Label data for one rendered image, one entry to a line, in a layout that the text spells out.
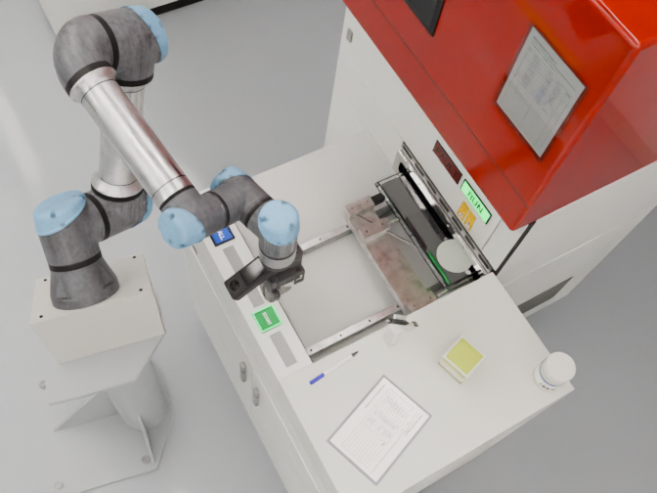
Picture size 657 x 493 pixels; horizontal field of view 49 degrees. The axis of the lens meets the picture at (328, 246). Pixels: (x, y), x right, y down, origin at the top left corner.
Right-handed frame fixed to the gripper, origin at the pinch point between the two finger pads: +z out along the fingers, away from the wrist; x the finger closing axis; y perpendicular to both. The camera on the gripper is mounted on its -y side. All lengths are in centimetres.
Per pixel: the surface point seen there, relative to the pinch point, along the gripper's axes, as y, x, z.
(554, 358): 54, -42, 5
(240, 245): 3.8, 21.1, 14.7
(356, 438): 5.4, -35.1, 14.0
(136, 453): -43, 8, 109
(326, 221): 31.8, 23.6, 28.8
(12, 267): -58, 96, 111
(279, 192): 24, 38, 29
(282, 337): 1.8, -5.8, 15.2
